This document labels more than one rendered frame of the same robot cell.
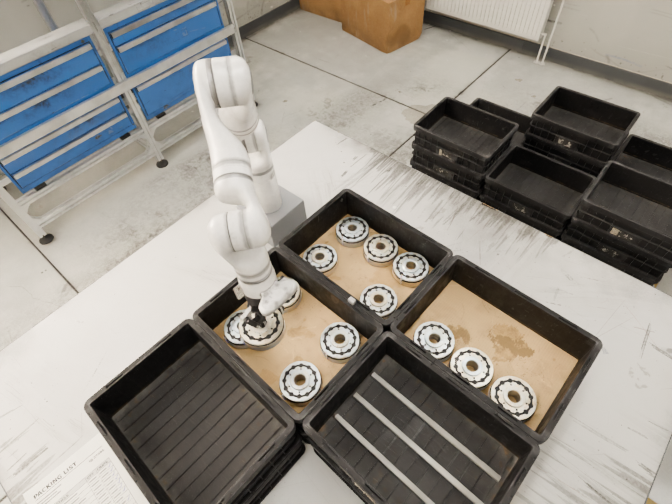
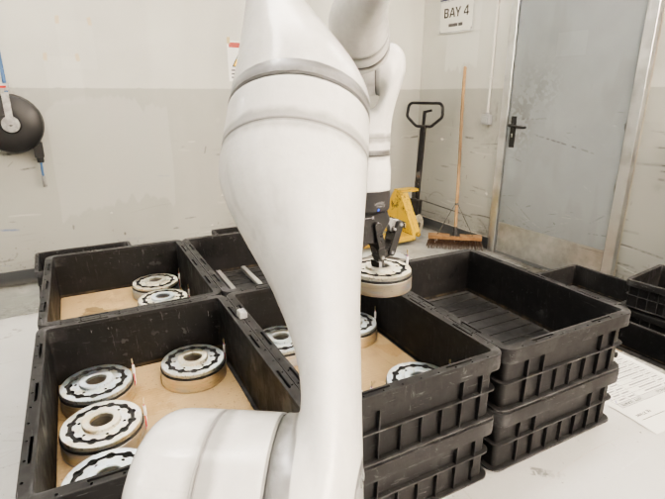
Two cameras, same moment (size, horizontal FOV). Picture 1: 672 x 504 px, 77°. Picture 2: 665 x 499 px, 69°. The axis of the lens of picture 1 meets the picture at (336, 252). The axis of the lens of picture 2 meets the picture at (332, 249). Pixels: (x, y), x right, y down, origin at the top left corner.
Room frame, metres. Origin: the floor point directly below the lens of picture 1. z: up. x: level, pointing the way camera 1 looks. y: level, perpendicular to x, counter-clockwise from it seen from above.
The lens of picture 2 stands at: (1.22, 0.31, 1.28)
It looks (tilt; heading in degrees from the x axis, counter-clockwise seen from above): 18 degrees down; 195
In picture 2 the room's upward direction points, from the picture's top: straight up
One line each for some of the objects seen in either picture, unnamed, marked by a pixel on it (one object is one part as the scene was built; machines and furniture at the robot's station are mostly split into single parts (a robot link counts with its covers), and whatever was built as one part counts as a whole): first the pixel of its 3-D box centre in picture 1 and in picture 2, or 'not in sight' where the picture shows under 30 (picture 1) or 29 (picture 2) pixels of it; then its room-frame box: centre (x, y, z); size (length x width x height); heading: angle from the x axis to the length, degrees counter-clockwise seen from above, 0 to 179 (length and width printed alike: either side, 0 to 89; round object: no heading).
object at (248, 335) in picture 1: (261, 324); (380, 268); (0.47, 0.19, 1.01); 0.10 x 0.10 x 0.01
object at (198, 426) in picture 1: (195, 422); (481, 317); (0.31, 0.36, 0.87); 0.40 x 0.30 x 0.11; 43
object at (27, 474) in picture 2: (363, 250); (156, 371); (0.72, -0.08, 0.92); 0.40 x 0.30 x 0.02; 43
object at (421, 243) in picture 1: (364, 261); (160, 403); (0.72, -0.08, 0.87); 0.40 x 0.30 x 0.11; 43
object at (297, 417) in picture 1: (286, 323); (347, 326); (0.51, 0.14, 0.92); 0.40 x 0.30 x 0.02; 43
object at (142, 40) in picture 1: (179, 52); not in sight; (2.58, 0.83, 0.60); 0.72 x 0.03 x 0.56; 135
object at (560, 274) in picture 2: not in sight; (588, 317); (-1.04, 0.89, 0.31); 0.40 x 0.30 x 0.34; 45
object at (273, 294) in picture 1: (262, 279); (359, 166); (0.48, 0.15, 1.17); 0.11 x 0.09 x 0.06; 43
